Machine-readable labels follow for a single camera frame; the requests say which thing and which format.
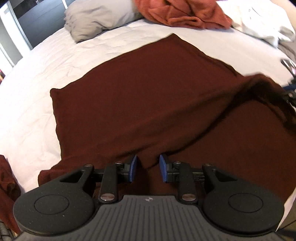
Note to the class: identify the white crumpled garment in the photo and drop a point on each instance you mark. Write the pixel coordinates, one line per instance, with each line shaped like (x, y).
(260, 19)

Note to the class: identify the dark red sweater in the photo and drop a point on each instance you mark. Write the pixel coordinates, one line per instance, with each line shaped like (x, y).
(170, 97)

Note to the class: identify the grey pillow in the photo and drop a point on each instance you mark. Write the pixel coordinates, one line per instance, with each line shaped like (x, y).
(85, 20)

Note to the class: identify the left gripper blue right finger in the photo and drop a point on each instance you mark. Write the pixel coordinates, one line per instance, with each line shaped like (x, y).
(163, 167)

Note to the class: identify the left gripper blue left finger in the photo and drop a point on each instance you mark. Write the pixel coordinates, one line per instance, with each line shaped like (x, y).
(132, 168)

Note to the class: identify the smartphone on bed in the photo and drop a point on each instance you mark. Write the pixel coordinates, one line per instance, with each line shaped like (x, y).
(289, 65)

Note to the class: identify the grey bed sheet mattress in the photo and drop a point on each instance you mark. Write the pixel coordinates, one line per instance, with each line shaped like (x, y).
(29, 143)

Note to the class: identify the black sliding wardrobe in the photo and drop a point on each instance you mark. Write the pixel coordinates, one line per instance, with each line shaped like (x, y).
(39, 19)

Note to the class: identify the orange fleece blanket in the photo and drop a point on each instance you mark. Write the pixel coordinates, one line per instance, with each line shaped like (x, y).
(198, 14)

